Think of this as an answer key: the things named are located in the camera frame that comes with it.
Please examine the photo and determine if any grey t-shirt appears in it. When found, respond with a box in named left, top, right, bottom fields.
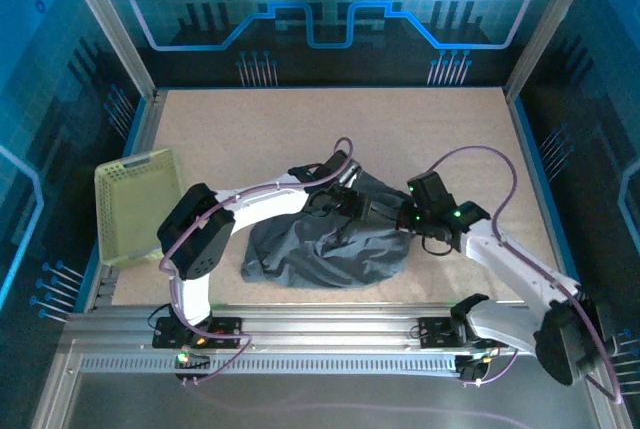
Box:
left=240, top=171, right=414, bottom=291

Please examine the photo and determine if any small black adapter box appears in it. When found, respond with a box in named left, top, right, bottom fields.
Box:
left=457, top=354, right=490, bottom=384

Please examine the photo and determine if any steel sheet panel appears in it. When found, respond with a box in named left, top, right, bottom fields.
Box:
left=34, top=343, right=631, bottom=429

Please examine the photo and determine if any pale green perforated basket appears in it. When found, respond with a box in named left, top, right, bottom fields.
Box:
left=94, top=147, right=185, bottom=270

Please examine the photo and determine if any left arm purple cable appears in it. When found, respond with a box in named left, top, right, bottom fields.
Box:
left=158, top=136, right=357, bottom=388

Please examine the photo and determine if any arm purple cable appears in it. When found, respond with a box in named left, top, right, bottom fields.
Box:
left=429, top=146, right=624, bottom=405
left=158, top=136, right=357, bottom=388

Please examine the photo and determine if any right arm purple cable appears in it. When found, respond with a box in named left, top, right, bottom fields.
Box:
left=429, top=146, right=624, bottom=405

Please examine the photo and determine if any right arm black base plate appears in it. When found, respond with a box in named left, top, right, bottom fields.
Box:
left=417, top=316, right=509, bottom=350

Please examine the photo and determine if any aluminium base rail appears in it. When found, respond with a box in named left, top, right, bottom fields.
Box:
left=62, top=302, right=601, bottom=356

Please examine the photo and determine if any grey slotted cable duct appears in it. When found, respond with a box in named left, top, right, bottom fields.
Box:
left=79, top=352, right=464, bottom=376

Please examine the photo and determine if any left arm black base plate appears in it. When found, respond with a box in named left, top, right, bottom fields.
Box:
left=152, top=316, right=244, bottom=350

